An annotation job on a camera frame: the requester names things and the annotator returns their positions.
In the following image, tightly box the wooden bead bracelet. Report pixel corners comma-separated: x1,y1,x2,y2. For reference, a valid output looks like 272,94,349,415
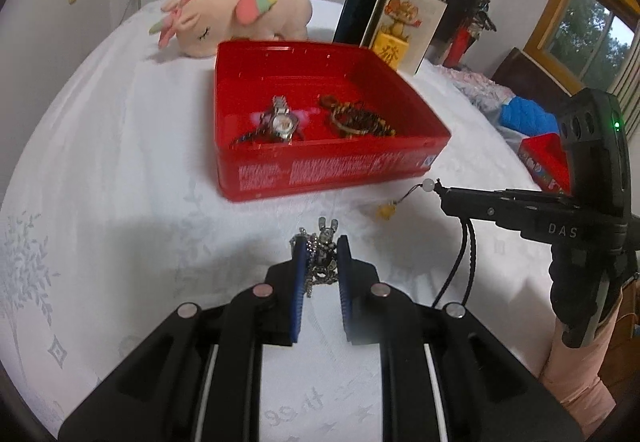
319,94,399,139

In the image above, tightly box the small wooden framed window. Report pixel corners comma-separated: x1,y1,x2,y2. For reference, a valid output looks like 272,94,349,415
524,0,640,94

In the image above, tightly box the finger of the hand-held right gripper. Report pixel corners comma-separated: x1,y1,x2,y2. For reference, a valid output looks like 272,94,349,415
440,197,581,243
434,179,576,204

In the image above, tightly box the silver wrist watch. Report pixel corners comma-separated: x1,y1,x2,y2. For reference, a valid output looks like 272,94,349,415
257,95,306,145

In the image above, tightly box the person's right forearm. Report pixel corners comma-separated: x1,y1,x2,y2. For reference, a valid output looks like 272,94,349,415
538,281,640,439

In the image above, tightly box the silver chain with rabbit charm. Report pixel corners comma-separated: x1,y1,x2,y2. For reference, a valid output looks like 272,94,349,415
292,217,342,299

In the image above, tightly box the red cartoon box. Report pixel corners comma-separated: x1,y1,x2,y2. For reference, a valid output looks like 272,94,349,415
517,132,574,196

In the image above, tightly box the dark brown headboard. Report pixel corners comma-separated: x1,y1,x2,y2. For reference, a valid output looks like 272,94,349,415
492,47,577,116

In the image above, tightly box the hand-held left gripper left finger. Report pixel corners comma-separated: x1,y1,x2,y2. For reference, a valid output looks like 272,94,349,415
58,234,308,442

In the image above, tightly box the dark bead chain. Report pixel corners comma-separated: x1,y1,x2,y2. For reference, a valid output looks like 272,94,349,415
229,119,271,147

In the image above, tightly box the grey cloth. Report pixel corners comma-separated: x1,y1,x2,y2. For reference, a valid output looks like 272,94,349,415
494,121,527,154

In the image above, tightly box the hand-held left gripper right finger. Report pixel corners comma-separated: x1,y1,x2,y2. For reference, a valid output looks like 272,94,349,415
336,235,584,442

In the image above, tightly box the black cord yellow pendant necklace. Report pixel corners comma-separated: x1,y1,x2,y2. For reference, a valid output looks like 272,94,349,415
375,177,479,311

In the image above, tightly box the blue padded bag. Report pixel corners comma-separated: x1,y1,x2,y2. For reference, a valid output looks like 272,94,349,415
499,96,562,134

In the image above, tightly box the red tin tray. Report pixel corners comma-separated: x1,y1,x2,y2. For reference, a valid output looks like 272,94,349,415
214,40,452,203

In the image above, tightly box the striped curtain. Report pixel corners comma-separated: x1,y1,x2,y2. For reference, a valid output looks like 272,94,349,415
606,34,640,139

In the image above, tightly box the pink unicorn plush toy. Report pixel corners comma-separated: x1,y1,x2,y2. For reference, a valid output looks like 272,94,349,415
148,0,314,59

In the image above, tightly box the pink quilt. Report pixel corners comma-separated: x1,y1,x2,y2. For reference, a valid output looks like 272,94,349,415
439,64,517,109

